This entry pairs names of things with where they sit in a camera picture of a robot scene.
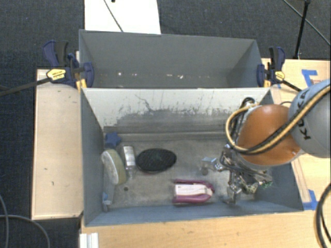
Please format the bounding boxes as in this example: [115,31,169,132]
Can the blue star-shaped toy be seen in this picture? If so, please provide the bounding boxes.
[104,132,123,149]

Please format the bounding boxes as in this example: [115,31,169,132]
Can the grey metal bin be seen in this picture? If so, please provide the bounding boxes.
[78,29,305,228]

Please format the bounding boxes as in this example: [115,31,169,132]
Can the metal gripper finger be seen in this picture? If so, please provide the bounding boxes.
[201,157,224,176]
[224,181,243,206]

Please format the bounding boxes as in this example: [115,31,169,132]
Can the pale wood board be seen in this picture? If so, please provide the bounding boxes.
[31,68,85,221]

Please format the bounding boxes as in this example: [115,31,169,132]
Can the black oval disc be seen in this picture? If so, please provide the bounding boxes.
[136,148,178,174]

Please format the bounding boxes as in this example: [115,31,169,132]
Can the purple and white packet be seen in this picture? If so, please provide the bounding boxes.
[171,179,216,205]

